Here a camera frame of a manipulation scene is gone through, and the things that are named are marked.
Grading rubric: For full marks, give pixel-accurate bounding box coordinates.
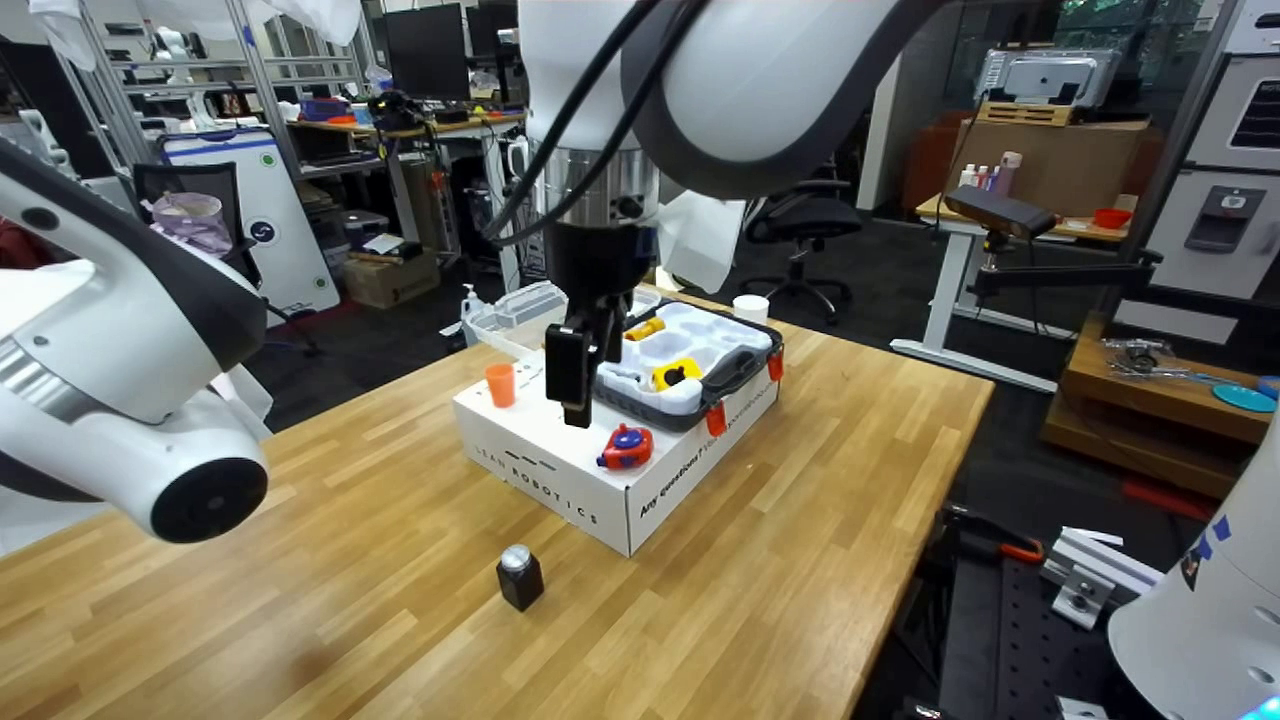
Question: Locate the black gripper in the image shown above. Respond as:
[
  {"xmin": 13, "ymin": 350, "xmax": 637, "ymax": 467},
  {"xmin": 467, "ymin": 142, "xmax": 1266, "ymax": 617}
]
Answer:
[{"xmin": 540, "ymin": 215, "xmax": 660, "ymax": 433}]

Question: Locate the small black block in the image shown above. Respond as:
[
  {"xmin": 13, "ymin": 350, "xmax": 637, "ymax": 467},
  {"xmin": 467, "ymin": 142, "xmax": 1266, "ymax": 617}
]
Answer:
[{"xmin": 493, "ymin": 538, "xmax": 550, "ymax": 617}]

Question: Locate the white black-jointed robot arm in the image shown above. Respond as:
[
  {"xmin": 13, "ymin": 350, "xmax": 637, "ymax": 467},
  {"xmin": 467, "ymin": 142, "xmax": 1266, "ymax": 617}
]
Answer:
[{"xmin": 0, "ymin": 133, "xmax": 275, "ymax": 552}]

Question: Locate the white cardboard box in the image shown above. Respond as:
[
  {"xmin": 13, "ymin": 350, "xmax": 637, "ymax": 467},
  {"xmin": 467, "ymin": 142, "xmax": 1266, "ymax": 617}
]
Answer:
[{"xmin": 451, "ymin": 311, "xmax": 786, "ymax": 559}]

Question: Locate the small brown cardboard box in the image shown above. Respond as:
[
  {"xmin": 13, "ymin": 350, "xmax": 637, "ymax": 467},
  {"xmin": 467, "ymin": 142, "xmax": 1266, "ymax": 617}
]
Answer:
[{"xmin": 337, "ymin": 243, "xmax": 445, "ymax": 311}]

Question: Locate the large brown cardboard box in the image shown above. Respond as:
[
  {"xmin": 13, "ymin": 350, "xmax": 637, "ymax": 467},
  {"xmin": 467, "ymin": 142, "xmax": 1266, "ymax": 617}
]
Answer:
[{"xmin": 916, "ymin": 114, "xmax": 1164, "ymax": 225}]

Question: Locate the yellow black tool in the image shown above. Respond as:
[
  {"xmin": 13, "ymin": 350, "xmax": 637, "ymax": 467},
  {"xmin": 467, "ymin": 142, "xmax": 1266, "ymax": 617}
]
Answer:
[{"xmin": 650, "ymin": 355, "xmax": 706, "ymax": 394}]

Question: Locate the clear plastic lid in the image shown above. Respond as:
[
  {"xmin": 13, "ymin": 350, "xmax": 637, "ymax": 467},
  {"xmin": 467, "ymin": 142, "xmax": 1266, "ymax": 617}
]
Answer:
[{"xmin": 456, "ymin": 270, "xmax": 574, "ymax": 355}]

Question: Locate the small orange cup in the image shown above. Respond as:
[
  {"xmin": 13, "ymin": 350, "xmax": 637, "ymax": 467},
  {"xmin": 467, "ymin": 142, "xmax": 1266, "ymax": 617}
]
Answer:
[{"xmin": 482, "ymin": 360, "xmax": 520, "ymax": 413}]

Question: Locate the red blue tape measure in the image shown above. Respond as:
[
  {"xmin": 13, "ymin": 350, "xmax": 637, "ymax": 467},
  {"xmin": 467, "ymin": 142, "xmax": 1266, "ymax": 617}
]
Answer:
[{"xmin": 592, "ymin": 419, "xmax": 660, "ymax": 475}]

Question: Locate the grey white organizer case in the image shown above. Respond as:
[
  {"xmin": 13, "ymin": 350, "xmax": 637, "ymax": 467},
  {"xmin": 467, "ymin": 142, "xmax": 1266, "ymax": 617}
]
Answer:
[{"xmin": 592, "ymin": 296, "xmax": 790, "ymax": 439}]

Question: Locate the silver board with blue tape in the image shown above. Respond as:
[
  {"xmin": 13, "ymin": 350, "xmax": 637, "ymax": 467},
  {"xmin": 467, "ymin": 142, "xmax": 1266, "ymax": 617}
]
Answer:
[{"xmin": 654, "ymin": 183, "xmax": 745, "ymax": 301}]

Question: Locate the black office chair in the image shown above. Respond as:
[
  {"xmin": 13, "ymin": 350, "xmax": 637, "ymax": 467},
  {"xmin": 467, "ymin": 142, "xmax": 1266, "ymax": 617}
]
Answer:
[{"xmin": 740, "ymin": 174, "xmax": 866, "ymax": 330}]

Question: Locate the white cabinet with round logo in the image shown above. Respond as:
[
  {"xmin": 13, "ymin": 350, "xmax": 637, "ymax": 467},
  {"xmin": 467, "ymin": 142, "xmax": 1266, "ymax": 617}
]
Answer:
[{"xmin": 157, "ymin": 124, "xmax": 346, "ymax": 318}]

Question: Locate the black monitor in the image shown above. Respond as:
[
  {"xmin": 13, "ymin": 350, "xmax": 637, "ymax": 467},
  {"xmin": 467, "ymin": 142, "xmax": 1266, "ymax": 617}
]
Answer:
[{"xmin": 376, "ymin": 3, "xmax": 472, "ymax": 109}]

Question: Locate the white-legged desk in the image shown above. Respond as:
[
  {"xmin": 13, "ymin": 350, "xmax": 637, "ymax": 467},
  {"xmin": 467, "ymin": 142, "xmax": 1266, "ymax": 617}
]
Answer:
[{"xmin": 888, "ymin": 183, "xmax": 1164, "ymax": 394}]

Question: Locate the purple cloth bag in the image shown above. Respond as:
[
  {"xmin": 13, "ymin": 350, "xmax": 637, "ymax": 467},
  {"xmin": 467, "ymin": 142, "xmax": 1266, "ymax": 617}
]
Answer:
[{"xmin": 149, "ymin": 188, "xmax": 239, "ymax": 263}]

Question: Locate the flat black device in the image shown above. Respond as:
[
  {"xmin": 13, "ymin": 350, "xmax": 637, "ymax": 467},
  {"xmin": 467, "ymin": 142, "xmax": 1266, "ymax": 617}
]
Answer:
[{"xmin": 936, "ymin": 183, "xmax": 1061, "ymax": 248}]

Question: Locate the black perforated breadboard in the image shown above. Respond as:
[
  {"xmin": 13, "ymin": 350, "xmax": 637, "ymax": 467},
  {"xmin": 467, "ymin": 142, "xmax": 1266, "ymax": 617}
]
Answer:
[{"xmin": 931, "ymin": 505, "xmax": 1136, "ymax": 720}]

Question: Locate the white grey device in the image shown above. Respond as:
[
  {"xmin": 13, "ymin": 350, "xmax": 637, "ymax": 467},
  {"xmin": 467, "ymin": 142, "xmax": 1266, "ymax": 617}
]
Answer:
[{"xmin": 973, "ymin": 44, "xmax": 1126, "ymax": 112}]

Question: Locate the pile of metal parts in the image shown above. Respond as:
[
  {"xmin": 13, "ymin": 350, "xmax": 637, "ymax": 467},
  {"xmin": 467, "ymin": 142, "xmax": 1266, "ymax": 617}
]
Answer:
[{"xmin": 1102, "ymin": 330, "xmax": 1177, "ymax": 379}]

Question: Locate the low wooden shelf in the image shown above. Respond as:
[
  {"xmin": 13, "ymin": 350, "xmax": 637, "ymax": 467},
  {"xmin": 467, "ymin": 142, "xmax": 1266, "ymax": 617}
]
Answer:
[{"xmin": 1041, "ymin": 317, "xmax": 1280, "ymax": 505}]

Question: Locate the white grey appliance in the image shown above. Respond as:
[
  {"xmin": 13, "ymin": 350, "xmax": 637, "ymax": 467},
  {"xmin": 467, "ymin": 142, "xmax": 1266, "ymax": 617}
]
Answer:
[{"xmin": 1114, "ymin": 0, "xmax": 1280, "ymax": 350}]

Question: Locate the teal disc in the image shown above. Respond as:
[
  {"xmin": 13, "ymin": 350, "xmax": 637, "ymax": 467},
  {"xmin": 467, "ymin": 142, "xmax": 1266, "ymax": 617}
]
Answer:
[{"xmin": 1207, "ymin": 375, "xmax": 1280, "ymax": 416}]

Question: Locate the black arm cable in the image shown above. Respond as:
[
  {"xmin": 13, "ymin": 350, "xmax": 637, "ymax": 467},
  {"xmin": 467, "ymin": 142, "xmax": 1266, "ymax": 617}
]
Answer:
[{"xmin": 484, "ymin": 0, "xmax": 712, "ymax": 253}]

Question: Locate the red-handled tool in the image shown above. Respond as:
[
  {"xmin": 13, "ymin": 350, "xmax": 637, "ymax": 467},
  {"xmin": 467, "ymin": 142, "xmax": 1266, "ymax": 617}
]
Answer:
[{"xmin": 952, "ymin": 510, "xmax": 1053, "ymax": 571}]

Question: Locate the aluminium bracket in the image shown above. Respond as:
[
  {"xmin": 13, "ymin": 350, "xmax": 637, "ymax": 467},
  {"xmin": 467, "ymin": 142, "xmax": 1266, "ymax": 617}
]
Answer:
[{"xmin": 1041, "ymin": 524, "xmax": 1164, "ymax": 633}]

